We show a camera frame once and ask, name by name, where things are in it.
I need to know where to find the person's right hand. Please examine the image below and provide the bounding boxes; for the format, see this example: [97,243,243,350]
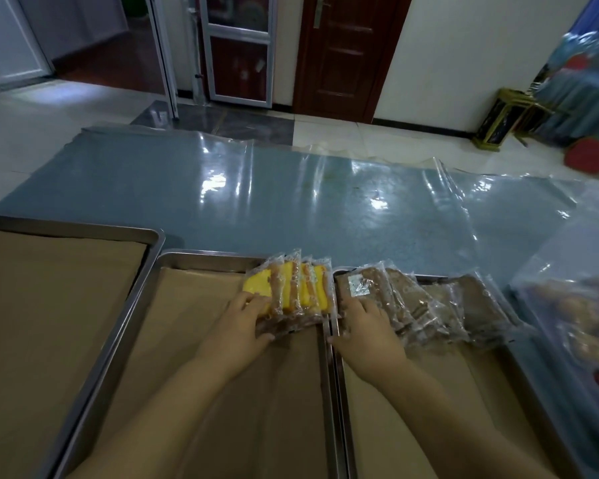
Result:
[327,295,411,388]

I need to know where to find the person's left hand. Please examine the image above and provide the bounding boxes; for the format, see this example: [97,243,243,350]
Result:
[196,291,276,383]

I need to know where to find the yellow cake packet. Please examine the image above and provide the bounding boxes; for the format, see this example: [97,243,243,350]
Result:
[317,260,341,322]
[292,254,316,331]
[304,258,329,326]
[243,254,286,320]
[272,250,302,337]

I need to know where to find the brown cake packet white label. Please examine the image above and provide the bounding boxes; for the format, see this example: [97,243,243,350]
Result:
[334,265,401,331]

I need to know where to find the person's right forearm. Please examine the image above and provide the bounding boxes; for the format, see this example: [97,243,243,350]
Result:
[373,360,561,479]

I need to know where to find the person's left forearm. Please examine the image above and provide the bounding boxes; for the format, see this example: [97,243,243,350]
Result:
[67,358,233,479]

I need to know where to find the brown paper tray liner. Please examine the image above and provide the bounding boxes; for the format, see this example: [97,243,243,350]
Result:
[0,229,148,479]
[340,339,555,479]
[92,266,330,479]

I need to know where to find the steel baking tray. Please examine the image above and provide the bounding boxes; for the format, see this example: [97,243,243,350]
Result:
[329,266,587,479]
[45,249,349,479]
[0,212,166,479]

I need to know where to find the clear plastic table cover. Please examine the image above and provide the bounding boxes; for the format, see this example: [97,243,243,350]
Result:
[0,125,599,345]

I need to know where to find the large clear bag of breads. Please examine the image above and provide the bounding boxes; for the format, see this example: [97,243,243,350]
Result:
[508,274,599,424]

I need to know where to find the gold and black stand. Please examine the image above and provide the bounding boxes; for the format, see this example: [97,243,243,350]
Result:
[473,87,540,153]

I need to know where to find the dark red wooden door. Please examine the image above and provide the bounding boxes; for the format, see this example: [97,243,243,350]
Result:
[293,0,415,124]

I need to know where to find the aluminium framed glass door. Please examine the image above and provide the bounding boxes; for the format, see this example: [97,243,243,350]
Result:
[196,0,279,109]

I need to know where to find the red box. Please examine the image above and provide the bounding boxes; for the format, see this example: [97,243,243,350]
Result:
[563,137,599,181]

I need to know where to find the blue plastic covered clothing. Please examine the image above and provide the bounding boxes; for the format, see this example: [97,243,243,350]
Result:
[529,0,599,147]

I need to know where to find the white panel door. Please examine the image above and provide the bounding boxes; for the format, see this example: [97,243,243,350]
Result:
[0,0,57,91]

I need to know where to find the aluminium sliding door frame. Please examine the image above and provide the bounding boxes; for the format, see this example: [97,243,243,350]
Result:
[144,0,180,120]

